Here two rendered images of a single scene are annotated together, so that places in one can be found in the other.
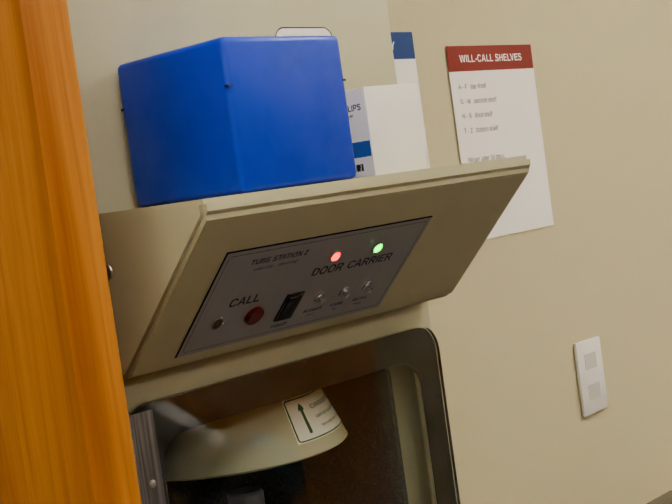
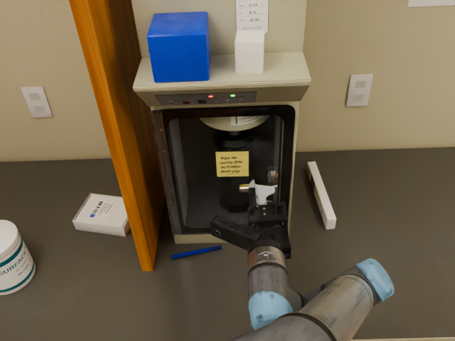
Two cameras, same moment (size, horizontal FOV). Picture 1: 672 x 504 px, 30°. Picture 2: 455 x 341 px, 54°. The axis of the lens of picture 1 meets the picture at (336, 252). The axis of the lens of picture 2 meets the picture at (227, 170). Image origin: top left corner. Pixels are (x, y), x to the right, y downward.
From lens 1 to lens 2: 0.77 m
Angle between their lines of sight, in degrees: 58
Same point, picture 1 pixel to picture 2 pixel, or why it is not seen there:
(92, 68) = (147, 11)
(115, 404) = (114, 126)
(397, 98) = (252, 47)
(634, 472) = not seen: outside the picture
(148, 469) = (159, 126)
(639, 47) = not seen: outside the picture
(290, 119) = (177, 62)
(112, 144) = not seen: hidden behind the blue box
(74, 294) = (99, 99)
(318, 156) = (189, 74)
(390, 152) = (244, 65)
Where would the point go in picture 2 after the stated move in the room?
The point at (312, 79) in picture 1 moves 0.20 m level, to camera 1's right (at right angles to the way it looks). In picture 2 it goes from (189, 49) to (277, 90)
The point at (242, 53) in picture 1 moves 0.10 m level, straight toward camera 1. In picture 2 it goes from (155, 40) to (105, 62)
